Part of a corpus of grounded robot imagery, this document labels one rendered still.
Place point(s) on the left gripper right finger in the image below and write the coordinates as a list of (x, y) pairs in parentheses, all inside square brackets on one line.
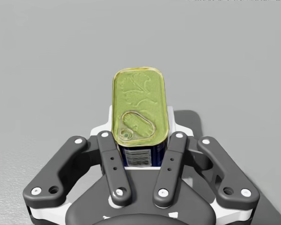
[(172, 161)]

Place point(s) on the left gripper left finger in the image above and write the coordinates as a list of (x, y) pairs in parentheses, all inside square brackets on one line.
[(107, 161)]

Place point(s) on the green and blue rectangular can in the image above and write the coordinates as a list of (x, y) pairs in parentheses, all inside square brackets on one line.
[(139, 110)]

